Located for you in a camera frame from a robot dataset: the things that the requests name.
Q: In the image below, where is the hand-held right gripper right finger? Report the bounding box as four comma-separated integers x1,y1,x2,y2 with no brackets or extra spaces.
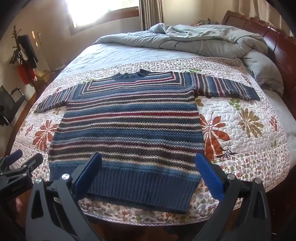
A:
195,153,271,241

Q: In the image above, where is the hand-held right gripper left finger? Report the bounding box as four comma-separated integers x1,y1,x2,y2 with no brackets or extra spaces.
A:
25,152,103,241

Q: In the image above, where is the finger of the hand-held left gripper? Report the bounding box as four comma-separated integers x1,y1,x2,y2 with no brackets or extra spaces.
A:
0,153,44,179
0,149,23,168

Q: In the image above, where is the striped knitted sweater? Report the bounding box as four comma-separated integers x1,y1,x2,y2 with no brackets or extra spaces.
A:
34,69,261,214

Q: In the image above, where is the black chair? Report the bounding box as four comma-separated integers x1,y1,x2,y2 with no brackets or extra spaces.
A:
0,85,26,127

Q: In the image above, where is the floral quilted bedspread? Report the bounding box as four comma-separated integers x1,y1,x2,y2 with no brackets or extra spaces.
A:
10,42,290,220

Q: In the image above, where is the red hanging bag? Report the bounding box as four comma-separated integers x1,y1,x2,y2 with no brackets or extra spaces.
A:
18,64,36,85

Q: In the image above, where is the white bed sheet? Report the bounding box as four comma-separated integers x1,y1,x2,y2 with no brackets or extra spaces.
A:
259,87,296,149

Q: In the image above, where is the wooden coat rack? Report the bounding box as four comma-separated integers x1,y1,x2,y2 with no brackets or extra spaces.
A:
9,25,41,90

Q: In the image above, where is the grey-blue comforter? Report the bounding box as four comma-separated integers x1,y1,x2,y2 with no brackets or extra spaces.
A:
92,23,284,96

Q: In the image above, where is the dark wooden headboard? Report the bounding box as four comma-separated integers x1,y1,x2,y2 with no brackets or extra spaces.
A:
221,10,296,130

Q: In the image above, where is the window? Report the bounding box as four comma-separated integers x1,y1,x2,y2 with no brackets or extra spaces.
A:
65,0,144,36

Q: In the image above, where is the beige striped curtain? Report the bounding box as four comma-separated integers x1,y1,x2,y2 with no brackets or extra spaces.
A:
138,0,165,31

